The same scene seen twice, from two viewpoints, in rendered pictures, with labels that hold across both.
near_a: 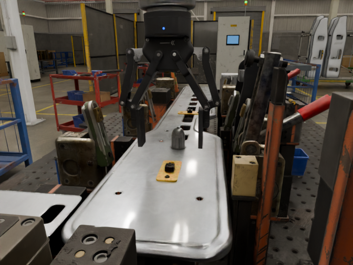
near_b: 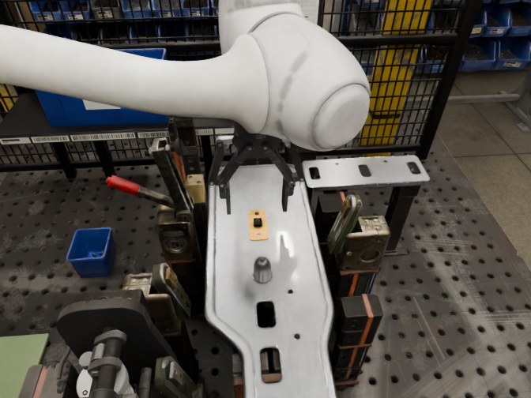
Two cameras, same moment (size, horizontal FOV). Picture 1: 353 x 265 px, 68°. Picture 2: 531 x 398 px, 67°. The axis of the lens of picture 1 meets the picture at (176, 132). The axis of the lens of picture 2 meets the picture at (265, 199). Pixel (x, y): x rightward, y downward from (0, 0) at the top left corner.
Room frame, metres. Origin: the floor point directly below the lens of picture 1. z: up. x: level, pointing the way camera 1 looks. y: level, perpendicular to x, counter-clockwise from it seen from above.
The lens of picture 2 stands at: (1.00, -0.09, 1.61)
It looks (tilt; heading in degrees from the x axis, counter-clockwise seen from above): 44 degrees down; 168
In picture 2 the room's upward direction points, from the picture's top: straight up
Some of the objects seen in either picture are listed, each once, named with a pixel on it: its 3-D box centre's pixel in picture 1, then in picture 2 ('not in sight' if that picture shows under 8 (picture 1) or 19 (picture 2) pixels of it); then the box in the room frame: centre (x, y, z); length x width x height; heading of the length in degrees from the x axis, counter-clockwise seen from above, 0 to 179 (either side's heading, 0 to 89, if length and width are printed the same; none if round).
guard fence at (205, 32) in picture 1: (191, 55); not in sight; (8.37, -0.46, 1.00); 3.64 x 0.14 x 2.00; 83
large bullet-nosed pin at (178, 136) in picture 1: (178, 140); (262, 270); (0.58, 0.00, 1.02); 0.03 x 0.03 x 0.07
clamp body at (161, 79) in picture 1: (166, 109); not in sight; (1.52, 0.06, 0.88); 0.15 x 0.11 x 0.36; 83
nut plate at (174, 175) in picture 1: (169, 167); (257, 223); (0.45, 0.01, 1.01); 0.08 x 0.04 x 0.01; 172
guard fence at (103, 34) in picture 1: (117, 57); not in sight; (6.91, 1.49, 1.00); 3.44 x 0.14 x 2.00; 173
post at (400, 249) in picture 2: not in sight; (397, 212); (0.35, 0.41, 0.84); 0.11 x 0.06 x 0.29; 83
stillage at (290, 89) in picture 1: (284, 86); not in sight; (5.38, -2.19, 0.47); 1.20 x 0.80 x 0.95; 174
